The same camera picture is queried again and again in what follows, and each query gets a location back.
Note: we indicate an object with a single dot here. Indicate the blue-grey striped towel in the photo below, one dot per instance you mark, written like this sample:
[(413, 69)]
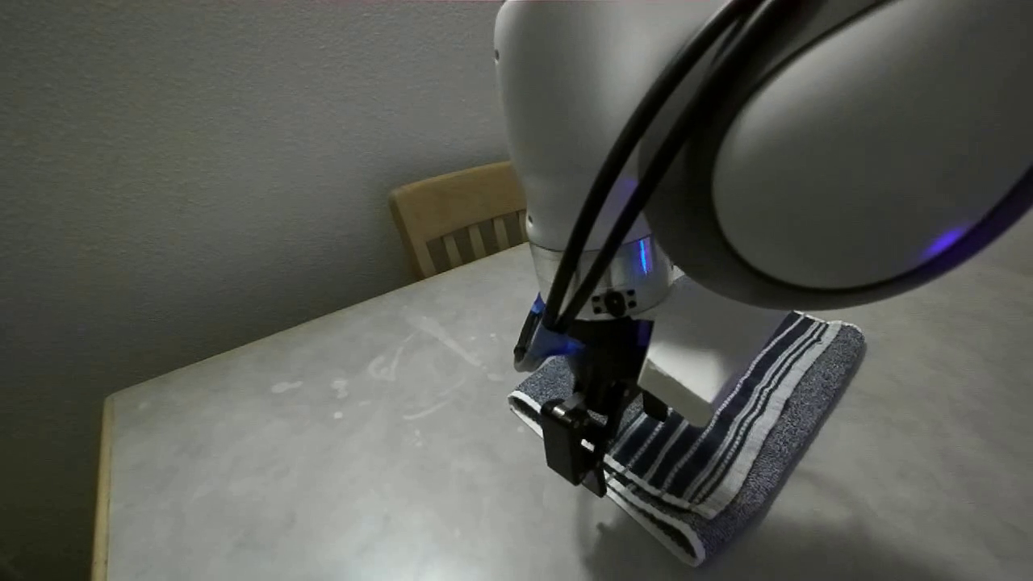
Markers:
[(754, 430)]

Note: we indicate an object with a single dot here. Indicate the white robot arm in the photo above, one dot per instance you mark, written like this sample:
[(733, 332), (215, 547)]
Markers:
[(860, 141)]

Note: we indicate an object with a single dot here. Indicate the wooden chair with short slats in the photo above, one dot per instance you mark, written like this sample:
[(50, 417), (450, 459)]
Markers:
[(454, 204)]

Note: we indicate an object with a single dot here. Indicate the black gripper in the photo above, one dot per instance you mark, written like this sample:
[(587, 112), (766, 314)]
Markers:
[(613, 367)]

